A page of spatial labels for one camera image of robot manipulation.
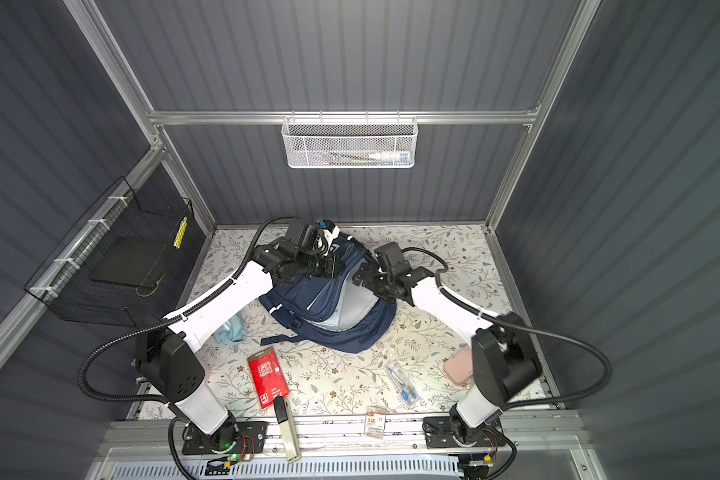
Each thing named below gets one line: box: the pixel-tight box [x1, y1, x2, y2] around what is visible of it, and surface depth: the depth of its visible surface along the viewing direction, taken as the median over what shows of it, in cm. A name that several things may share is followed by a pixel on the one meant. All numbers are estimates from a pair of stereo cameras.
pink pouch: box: [444, 346, 473, 385], surface depth 84 cm
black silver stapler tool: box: [273, 395, 302, 463], surface depth 74 cm
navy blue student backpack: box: [259, 236, 397, 353], surface depth 88 cm
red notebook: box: [247, 346, 290, 409], surface depth 86 cm
